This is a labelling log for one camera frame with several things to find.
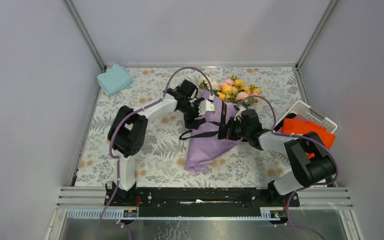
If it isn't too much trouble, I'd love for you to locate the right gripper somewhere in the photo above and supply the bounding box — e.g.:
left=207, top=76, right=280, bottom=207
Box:
left=218, top=117, right=250, bottom=141

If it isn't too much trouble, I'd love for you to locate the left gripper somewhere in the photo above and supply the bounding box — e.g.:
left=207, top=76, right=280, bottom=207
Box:
left=177, top=97, right=205, bottom=130

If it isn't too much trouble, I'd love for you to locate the black ribbon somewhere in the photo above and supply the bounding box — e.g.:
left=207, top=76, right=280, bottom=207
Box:
left=179, top=101, right=242, bottom=141

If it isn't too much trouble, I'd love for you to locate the white fake flower stem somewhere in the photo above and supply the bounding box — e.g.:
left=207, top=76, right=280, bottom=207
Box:
left=197, top=76, right=219, bottom=91

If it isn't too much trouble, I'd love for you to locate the pink fake flower stem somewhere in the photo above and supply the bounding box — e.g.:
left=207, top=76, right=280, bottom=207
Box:
left=219, top=78, right=259, bottom=107

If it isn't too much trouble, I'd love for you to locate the yellow fake flower stem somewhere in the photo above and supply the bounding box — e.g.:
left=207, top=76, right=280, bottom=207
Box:
left=216, top=74, right=262, bottom=104

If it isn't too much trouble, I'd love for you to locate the pink purple wrapping paper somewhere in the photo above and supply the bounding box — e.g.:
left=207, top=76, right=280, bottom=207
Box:
left=184, top=96, right=240, bottom=175

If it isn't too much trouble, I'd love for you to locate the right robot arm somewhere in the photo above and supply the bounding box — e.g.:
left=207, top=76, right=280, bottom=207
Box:
left=225, top=109, right=337, bottom=206

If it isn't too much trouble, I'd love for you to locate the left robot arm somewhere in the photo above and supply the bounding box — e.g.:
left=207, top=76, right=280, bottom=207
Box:
left=107, top=79, right=204, bottom=206

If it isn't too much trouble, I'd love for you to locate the orange cloth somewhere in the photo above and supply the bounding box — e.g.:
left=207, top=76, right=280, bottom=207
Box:
left=278, top=117, right=336, bottom=150

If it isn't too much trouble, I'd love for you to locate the floral tablecloth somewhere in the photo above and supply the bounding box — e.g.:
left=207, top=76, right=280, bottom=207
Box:
left=74, top=66, right=301, bottom=188

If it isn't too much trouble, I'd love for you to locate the pink cloth in basket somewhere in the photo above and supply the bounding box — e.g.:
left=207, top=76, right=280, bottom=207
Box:
left=292, top=114, right=309, bottom=123

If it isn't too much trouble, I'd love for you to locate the light blue folded towel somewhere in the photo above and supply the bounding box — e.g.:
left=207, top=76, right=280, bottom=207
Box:
left=97, top=64, right=134, bottom=96

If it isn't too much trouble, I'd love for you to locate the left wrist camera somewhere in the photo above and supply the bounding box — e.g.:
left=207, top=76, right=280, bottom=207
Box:
left=198, top=99, right=216, bottom=116

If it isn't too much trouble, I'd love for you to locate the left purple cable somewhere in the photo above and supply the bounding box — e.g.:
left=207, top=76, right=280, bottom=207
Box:
left=92, top=66, right=214, bottom=240

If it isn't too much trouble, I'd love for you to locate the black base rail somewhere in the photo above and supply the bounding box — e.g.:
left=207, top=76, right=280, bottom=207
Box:
left=104, top=185, right=300, bottom=218

